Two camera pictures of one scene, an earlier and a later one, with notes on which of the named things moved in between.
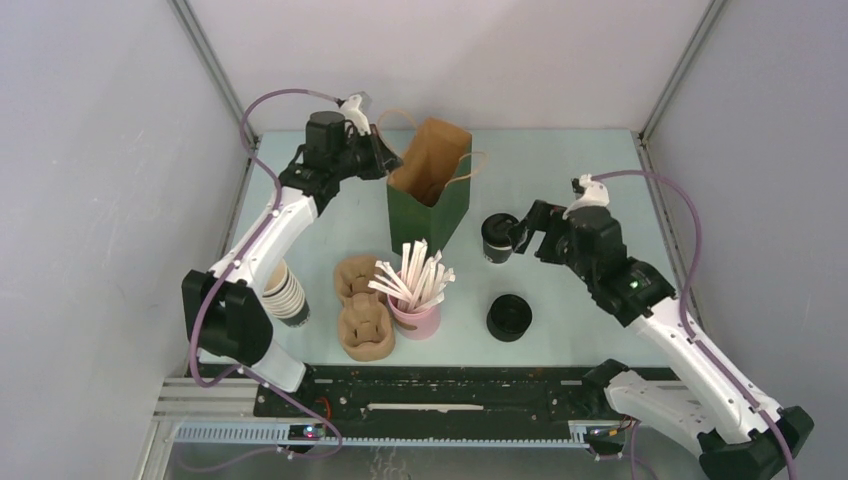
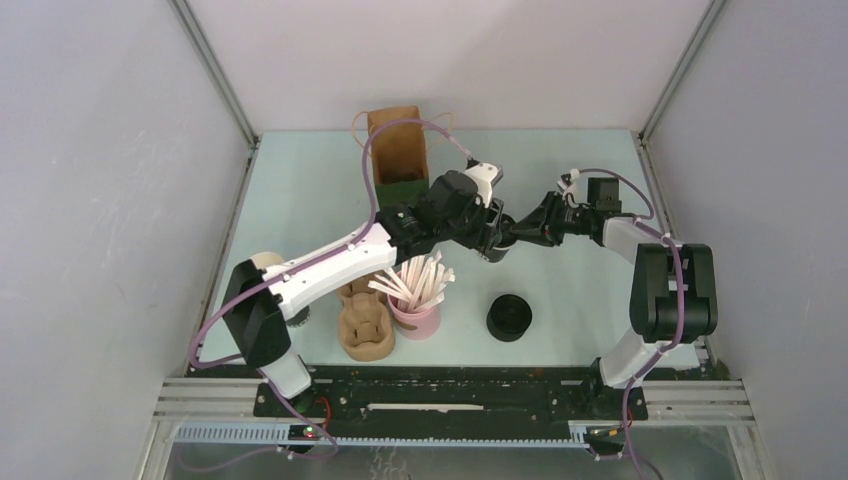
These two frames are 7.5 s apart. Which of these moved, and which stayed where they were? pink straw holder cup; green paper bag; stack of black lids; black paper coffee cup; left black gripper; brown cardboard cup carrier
Moved: green paper bag; left black gripper
Stayed: stack of black lids; brown cardboard cup carrier; black paper coffee cup; pink straw holder cup
